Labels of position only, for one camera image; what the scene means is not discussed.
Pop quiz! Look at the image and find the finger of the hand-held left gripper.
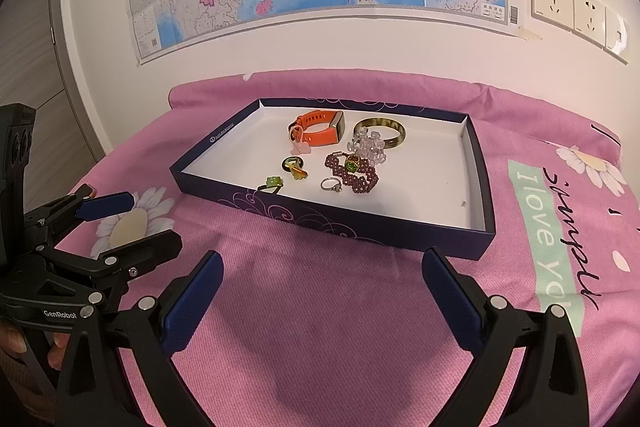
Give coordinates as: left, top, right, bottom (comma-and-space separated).
36, 229, 184, 304
24, 184, 135, 241

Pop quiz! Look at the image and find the purple beaded bracelet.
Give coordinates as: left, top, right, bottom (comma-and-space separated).
323, 150, 380, 196

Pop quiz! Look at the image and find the dark blue cardboard box lid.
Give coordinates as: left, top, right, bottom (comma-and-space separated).
168, 97, 497, 262

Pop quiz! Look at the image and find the brown mottled bangle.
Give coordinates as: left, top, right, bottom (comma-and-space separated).
352, 117, 407, 150

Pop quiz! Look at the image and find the orange smart watch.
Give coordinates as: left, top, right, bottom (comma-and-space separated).
288, 109, 346, 147

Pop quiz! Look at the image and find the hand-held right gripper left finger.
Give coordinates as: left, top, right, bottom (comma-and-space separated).
55, 250, 224, 427

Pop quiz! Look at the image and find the white wall switch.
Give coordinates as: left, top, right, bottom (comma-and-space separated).
604, 5, 631, 66

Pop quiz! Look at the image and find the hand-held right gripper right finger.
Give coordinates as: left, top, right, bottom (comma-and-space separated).
422, 247, 591, 427

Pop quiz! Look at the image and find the person's left hand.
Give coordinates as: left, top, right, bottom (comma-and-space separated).
0, 325, 72, 370

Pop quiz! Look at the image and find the clear crystal bead bracelet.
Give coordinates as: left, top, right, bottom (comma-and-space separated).
347, 130, 389, 166

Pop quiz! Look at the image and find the pink flower printed blanket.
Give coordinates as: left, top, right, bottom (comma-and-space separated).
75, 69, 640, 427

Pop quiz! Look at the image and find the grey door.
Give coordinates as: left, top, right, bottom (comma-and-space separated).
0, 0, 107, 174

